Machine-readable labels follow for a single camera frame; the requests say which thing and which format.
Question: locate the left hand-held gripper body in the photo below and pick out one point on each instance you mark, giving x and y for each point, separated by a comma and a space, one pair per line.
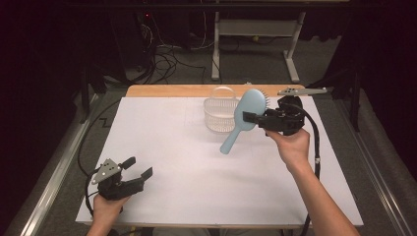
114, 187

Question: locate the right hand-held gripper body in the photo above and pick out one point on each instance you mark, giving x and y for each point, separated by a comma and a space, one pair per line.
283, 118

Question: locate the light blue hairbrush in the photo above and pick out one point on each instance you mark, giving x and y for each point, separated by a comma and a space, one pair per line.
250, 103

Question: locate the white plastic mesh basket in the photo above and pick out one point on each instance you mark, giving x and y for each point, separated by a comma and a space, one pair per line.
219, 114

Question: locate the person's left hand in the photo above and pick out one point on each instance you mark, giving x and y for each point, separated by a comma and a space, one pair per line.
108, 209

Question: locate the person's right hand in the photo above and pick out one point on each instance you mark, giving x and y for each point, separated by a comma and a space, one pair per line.
291, 147

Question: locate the white paper sheet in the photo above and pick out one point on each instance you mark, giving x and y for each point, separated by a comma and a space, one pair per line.
180, 157

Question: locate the black metal stand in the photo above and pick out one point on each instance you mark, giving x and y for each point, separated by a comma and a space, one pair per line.
86, 88
354, 98

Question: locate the wooden table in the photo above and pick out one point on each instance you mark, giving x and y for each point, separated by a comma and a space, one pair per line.
164, 90

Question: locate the dark computer tower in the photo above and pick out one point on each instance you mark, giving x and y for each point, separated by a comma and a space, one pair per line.
134, 39

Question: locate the aluminium floor rail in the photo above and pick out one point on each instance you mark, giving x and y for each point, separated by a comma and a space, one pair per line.
377, 170
59, 177

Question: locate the white metal desk frame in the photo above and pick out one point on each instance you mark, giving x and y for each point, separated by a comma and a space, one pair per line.
255, 28

